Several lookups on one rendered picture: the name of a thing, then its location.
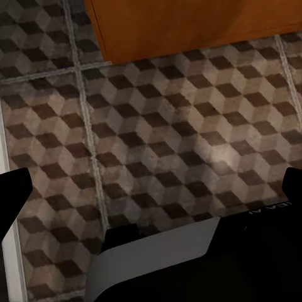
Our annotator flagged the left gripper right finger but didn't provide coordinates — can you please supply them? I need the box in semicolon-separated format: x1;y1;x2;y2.
282;167;302;218

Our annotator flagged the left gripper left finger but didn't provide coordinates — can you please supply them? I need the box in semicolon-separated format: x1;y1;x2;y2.
0;167;33;245

